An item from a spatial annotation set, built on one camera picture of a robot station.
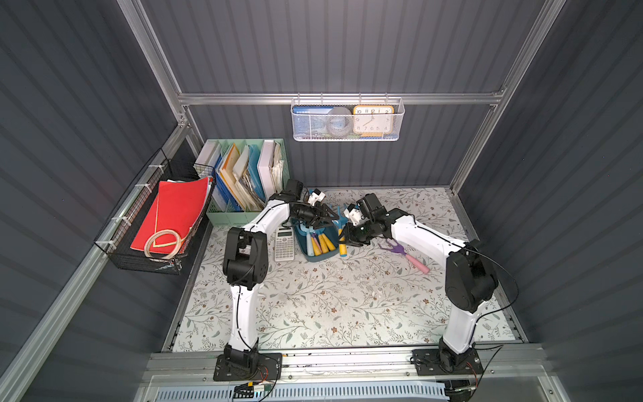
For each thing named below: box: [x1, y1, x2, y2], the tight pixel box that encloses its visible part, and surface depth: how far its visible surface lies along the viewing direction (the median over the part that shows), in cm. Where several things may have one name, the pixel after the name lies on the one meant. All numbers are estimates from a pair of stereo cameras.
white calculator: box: [273, 226, 295, 263], surface depth 101 cm
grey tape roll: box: [326, 106, 354, 138], surface depth 90 cm
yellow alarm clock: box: [352, 104, 395, 138], surface depth 90 cm
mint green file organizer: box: [196, 138, 290, 227], surface depth 101 cm
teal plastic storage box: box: [293, 222, 340, 263], surface depth 101 cm
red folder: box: [129, 176, 210, 254], surface depth 74 cm
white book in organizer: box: [257, 139, 277, 202], surface depth 98 cm
